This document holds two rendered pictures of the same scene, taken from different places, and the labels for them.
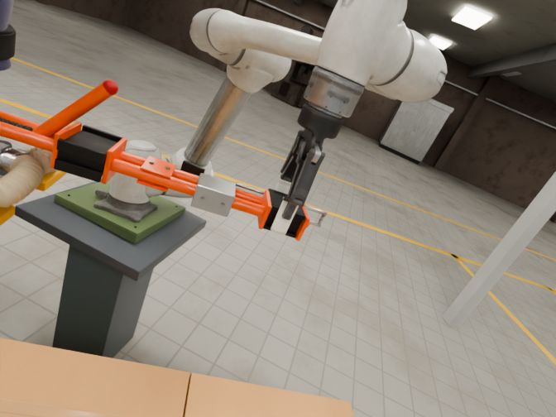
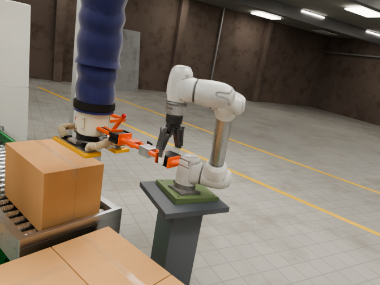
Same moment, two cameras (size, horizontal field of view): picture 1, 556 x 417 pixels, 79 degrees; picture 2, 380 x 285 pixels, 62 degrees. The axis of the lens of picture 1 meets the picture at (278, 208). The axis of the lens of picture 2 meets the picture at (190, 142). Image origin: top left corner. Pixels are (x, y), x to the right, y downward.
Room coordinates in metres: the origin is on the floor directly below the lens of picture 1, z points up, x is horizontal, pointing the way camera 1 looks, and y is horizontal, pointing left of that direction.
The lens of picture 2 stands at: (-0.14, -1.16, 1.73)
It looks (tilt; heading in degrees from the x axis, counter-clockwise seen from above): 15 degrees down; 53
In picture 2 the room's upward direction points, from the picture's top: 10 degrees clockwise
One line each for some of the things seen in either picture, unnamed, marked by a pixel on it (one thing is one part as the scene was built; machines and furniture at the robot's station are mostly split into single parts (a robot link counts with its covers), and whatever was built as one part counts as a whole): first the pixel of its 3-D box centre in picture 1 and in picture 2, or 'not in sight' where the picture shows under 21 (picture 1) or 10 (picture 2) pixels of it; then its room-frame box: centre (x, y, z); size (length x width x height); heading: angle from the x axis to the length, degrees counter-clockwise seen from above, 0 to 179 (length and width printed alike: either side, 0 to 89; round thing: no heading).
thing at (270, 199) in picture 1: (282, 214); (167, 159); (0.60, -0.01, 1.26); 0.08 x 0.07 x 0.05; 106
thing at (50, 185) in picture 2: not in sight; (52, 180); (0.33, 0.98, 0.75); 0.60 x 0.40 x 0.40; 104
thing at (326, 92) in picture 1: (332, 94); (176, 108); (0.60, -0.01, 1.50); 0.09 x 0.09 x 0.06
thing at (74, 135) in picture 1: (91, 151); (120, 137); (0.50, 0.33, 1.27); 0.10 x 0.08 x 0.06; 16
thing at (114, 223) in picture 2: not in sight; (75, 239); (0.41, 0.64, 0.47); 0.70 x 0.03 x 0.15; 15
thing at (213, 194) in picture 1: (213, 194); (147, 150); (0.56, 0.12, 1.26); 0.07 x 0.07 x 0.04; 16
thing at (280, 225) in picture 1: (285, 216); (161, 156); (0.56, -0.02, 1.28); 0.03 x 0.01 x 0.07; 105
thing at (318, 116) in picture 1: (313, 134); (173, 124); (0.60, -0.01, 1.43); 0.08 x 0.07 x 0.09; 15
